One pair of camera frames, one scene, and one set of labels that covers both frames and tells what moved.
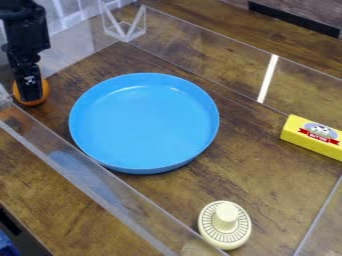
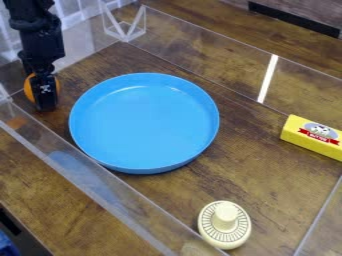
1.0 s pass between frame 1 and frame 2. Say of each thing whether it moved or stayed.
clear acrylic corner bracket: stayed
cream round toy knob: stayed
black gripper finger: moved
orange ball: moved
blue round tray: stayed
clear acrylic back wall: stayed
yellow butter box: stayed
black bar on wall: stayed
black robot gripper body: moved
